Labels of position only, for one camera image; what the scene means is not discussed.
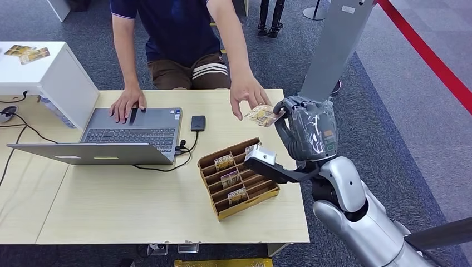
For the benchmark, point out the gold hotel key card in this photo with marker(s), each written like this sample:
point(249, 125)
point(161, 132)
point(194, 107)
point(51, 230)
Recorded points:
point(230, 179)
point(224, 163)
point(262, 116)
point(238, 196)
point(252, 147)
point(35, 55)
point(15, 49)

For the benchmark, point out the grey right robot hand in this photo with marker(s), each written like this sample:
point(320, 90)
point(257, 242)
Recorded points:
point(313, 129)

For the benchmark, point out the dark shoe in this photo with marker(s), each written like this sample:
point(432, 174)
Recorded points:
point(336, 88)

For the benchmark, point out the white table leg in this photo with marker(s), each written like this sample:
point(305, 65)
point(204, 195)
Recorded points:
point(278, 249)

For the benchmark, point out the grey laptop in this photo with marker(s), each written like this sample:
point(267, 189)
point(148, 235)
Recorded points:
point(132, 134)

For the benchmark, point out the black robot leg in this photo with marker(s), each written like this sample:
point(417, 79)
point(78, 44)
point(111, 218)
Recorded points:
point(263, 22)
point(276, 24)

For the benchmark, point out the round grey desk socket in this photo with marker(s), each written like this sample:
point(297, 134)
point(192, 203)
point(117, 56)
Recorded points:
point(7, 113)

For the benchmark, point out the red barrier belt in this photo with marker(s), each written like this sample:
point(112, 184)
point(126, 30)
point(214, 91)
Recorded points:
point(427, 55)

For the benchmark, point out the small black stick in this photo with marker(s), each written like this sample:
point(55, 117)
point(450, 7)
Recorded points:
point(133, 116)

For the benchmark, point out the round metal stanchion base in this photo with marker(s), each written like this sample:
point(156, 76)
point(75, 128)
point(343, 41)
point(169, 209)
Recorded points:
point(315, 14)

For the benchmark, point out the yellow floor tape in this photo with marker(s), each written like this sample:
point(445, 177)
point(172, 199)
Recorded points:
point(225, 263)

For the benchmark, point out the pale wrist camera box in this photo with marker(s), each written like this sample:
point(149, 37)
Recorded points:
point(262, 157)

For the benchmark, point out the person's left hand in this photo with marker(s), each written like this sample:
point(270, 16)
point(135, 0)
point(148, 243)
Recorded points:
point(245, 88)

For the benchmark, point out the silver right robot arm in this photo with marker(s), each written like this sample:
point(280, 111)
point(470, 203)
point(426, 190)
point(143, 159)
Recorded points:
point(357, 217)

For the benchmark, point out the person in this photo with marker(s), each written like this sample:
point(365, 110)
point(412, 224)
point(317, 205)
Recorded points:
point(180, 33)

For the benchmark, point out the person's right hand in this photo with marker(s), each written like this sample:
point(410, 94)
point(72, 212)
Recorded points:
point(127, 101)

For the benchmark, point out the white cabinet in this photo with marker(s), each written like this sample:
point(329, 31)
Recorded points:
point(55, 81)

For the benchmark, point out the dark grey beam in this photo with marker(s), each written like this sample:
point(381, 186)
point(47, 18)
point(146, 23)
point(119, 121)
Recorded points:
point(442, 234)

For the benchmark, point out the wooden card holder box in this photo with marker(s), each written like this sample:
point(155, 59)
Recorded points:
point(254, 195)

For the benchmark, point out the white furniture corner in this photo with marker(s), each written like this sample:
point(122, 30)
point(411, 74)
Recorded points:
point(59, 8)

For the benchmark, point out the person's left forearm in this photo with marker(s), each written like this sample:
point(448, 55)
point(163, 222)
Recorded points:
point(232, 40)

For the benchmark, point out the black usb plug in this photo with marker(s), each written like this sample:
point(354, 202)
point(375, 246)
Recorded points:
point(181, 146)

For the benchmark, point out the black card reader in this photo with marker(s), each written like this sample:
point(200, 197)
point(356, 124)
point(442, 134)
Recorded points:
point(198, 123)

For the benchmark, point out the grey sign post panel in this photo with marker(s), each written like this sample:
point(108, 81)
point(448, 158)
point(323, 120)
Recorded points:
point(335, 51)

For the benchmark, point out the person's right forearm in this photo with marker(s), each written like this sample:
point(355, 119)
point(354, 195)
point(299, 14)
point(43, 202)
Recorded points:
point(129, 66)

